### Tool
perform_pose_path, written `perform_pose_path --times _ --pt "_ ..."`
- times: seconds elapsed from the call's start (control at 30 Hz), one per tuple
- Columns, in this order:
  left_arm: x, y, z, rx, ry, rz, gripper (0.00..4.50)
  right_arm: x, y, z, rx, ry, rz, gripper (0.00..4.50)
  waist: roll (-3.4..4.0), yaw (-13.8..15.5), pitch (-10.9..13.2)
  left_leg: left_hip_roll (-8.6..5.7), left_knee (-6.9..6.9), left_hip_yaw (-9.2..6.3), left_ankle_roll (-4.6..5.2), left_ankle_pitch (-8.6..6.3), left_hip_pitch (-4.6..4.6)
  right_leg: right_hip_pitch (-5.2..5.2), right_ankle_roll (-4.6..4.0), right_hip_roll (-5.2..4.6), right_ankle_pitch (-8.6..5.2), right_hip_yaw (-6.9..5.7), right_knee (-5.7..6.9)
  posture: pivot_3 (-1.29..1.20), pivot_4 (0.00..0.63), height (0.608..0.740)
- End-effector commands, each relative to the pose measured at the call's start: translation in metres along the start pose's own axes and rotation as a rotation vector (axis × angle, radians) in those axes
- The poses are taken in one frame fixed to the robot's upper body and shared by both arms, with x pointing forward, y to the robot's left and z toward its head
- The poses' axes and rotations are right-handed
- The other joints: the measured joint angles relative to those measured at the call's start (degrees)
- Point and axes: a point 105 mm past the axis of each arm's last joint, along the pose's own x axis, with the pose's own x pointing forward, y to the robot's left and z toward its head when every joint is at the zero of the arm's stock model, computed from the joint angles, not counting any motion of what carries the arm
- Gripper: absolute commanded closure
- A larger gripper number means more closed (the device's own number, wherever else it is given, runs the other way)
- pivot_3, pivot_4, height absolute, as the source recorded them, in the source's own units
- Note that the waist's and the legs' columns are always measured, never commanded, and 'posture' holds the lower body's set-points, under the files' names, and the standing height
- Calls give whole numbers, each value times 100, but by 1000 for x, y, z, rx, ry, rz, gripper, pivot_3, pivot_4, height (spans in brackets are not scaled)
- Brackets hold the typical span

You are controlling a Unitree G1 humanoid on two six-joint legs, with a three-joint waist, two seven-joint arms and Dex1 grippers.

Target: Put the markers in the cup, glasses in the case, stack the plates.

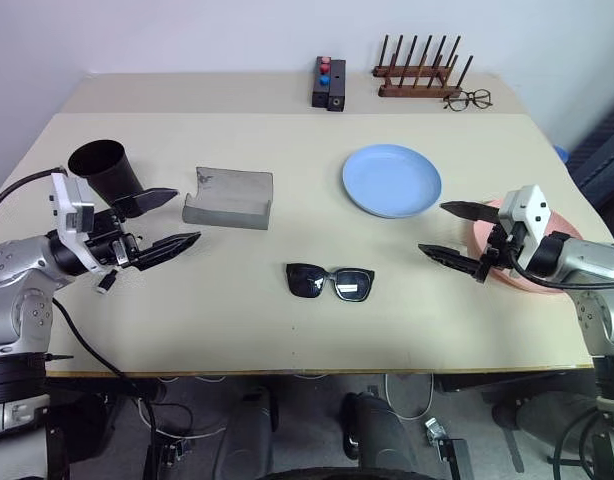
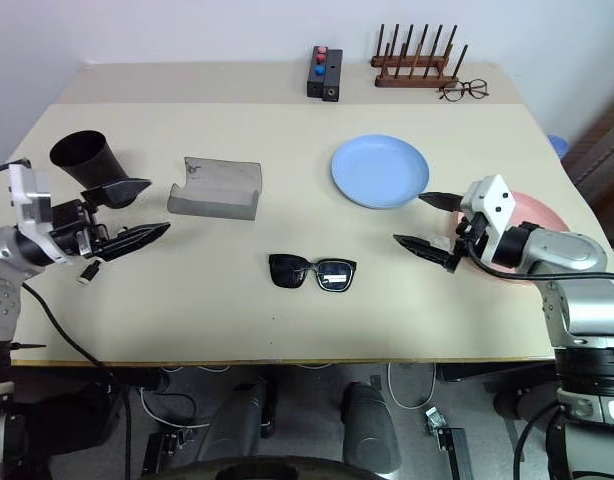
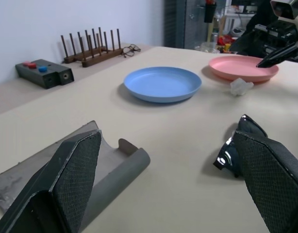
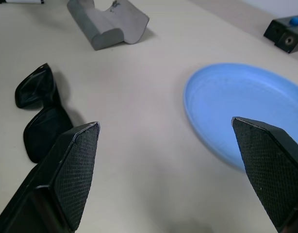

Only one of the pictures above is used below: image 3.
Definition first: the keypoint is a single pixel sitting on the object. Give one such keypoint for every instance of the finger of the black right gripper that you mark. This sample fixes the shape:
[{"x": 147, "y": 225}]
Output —
[{"x": 275, "y": 58}]

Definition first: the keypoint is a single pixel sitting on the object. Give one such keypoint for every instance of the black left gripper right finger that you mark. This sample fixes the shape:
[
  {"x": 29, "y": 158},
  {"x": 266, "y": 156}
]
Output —
[{"x": 268, "y": 179}]

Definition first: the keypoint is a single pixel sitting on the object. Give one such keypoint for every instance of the thin-framed eyeglasses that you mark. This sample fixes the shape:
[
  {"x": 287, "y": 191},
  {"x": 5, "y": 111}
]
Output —
[{"x": 129, "y": 50}]

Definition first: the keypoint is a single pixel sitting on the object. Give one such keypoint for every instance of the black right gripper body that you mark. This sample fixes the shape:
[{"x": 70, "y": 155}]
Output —
[{"x": 277, "y": 34}]

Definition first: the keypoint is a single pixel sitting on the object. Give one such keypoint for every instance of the crumpled white tissue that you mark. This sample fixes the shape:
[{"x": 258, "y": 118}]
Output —
[{"x": 240, "y": 86}]

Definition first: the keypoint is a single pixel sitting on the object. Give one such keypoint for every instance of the dark grey metal cabinet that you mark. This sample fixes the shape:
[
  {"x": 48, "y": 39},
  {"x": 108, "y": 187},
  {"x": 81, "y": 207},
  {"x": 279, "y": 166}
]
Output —
[{"x": 180, "y": 21}]

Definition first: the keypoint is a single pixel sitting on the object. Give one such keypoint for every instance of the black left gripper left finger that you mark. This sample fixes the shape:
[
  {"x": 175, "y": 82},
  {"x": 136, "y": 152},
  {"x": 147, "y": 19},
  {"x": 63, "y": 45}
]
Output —
[{"x": 73, "y": 174}]

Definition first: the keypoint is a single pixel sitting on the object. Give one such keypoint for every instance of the dark wooden peg rack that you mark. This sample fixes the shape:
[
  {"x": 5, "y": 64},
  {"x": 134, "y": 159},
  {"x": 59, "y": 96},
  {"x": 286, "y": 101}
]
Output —
[{"x": 95, "y": 55}]

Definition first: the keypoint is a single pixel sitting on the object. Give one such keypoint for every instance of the pink plastic plate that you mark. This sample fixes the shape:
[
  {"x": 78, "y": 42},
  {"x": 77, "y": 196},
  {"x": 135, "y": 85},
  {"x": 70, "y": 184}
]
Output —
[{"x": 236, "y": 66}]

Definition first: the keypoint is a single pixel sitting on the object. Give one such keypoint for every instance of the cluttered wooden side table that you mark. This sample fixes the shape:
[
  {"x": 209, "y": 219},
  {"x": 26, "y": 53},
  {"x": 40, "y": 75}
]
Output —
[{"x": 219, "y": 42}]

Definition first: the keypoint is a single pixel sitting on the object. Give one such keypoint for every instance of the black box with coloured buttons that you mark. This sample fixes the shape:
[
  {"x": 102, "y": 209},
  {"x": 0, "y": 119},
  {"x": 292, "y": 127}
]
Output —
[{"x": 42, "y": 74}]

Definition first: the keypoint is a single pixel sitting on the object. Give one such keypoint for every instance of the black hanging pen holder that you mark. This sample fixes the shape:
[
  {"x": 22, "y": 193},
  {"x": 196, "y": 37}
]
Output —
[{"x": 210, "y": 12}]

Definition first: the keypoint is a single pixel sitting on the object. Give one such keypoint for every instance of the blue plastic plate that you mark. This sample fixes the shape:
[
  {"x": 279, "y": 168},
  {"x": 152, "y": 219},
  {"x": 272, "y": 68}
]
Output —
[{"x": 161, "y": 82}]

